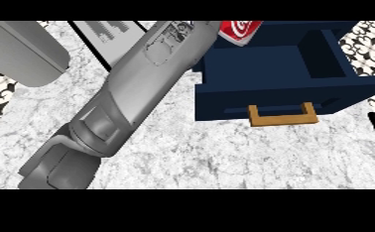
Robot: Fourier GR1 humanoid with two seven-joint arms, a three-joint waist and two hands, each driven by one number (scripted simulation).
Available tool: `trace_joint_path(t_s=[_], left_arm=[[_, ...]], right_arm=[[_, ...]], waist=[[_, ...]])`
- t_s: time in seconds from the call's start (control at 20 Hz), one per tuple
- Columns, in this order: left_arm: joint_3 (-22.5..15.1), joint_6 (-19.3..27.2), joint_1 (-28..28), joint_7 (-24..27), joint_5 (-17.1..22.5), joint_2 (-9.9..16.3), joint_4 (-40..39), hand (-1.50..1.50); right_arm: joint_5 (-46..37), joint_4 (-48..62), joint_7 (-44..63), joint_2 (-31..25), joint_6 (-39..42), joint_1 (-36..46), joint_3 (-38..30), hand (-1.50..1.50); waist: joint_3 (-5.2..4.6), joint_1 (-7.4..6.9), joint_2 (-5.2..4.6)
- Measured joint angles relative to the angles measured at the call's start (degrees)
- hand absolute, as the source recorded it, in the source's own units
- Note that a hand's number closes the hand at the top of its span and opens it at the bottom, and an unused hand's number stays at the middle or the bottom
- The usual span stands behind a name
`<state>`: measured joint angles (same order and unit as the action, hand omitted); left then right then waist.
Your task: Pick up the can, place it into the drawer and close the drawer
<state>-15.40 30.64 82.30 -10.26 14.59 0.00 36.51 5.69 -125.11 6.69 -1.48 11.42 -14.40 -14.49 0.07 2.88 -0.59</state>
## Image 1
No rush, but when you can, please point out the navy blue drawer front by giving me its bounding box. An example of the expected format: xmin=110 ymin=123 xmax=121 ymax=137
xmin=194 ymin=75 xmax=375 ymax=122

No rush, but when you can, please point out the navy blue drawer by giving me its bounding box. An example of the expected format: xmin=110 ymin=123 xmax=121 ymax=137
xmin=191 ymin=20 xmax=375 ymax=93
xmin=194 ymin=75 xmax=375 ymax=122

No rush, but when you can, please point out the red and white can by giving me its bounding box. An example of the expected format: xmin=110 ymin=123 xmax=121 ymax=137
xmin=216 ymin=20 xmax=266 ymax=48

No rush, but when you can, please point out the grey panel with black border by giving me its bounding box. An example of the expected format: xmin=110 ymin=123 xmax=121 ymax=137
xmin=67 ymin=20 xmax=151 ymax=72

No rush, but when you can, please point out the grey rounded block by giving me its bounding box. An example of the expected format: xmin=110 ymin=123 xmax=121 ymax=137
xmin=0 ymin=20 xmax=73 ymax=88

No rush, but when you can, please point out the tan wooden drawer handle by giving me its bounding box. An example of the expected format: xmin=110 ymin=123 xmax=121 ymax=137
xmin=247 ymin=101 xmax=321 ymax=128

